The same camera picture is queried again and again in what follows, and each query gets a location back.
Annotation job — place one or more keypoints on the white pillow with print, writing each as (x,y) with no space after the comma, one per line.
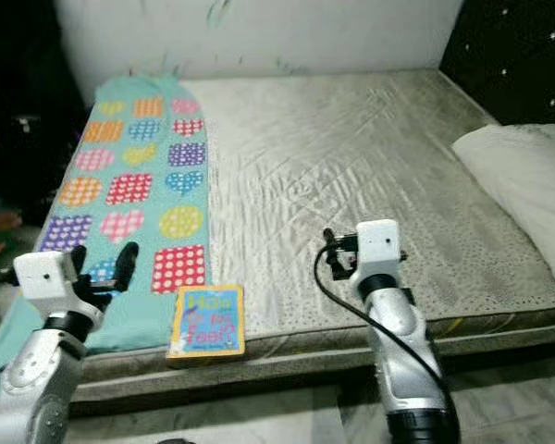
(518,185)

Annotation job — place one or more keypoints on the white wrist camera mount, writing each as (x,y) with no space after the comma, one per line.
(377,250)
(46,277)

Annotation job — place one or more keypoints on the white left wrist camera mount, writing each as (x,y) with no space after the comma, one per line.
(46,277)

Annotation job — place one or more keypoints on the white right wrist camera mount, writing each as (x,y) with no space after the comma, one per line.
(377,250)

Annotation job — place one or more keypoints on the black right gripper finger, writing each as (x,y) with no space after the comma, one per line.
(330,239)

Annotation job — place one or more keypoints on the yellow blue children's book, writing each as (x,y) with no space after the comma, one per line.
(205,324)

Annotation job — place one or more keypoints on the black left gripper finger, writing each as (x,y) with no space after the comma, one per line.
(80,262)
(127,266)

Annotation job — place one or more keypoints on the teal blanket with dotted hearts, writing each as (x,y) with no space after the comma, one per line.
(139,148)

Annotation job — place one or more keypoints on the black tufted headboard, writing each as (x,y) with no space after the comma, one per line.
(518,55)

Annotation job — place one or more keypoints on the white quilted mattress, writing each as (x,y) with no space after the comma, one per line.
(314,185)

